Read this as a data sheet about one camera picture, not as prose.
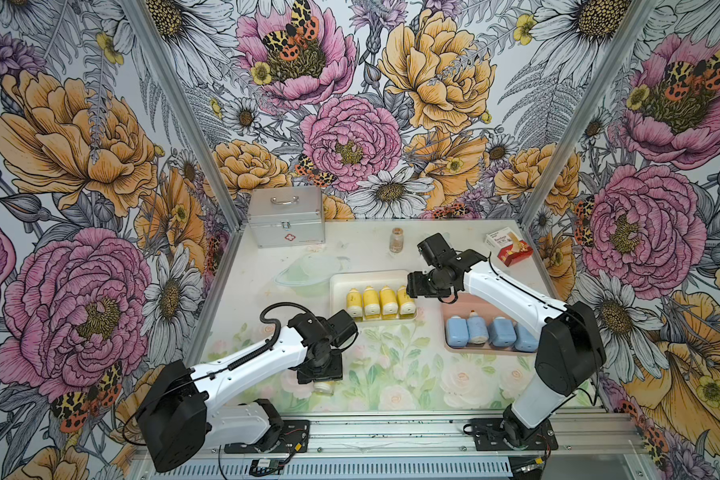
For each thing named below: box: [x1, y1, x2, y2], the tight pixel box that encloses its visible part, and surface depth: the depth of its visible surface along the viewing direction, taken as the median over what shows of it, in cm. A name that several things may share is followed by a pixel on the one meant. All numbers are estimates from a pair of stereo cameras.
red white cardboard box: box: [485, 227, 534, 267], surface depth 111 cm
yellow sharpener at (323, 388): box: [313, 381, 335, 395], surface depth 77 cm
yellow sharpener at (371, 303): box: [363, 286, 381, 320], surface depth 92 cm
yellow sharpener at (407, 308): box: [397, 285, 417, 320], surface depth 93 cm
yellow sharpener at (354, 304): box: [346, 288, 363, 322], surface depth 92 cm
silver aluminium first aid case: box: [248, 186, 326, 248], surface depth 111 cm
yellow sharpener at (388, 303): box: [380, 285, 399, 320], surface depth 93 cm
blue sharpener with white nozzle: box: [467, 310, 489, 345], surface depth 86 cm
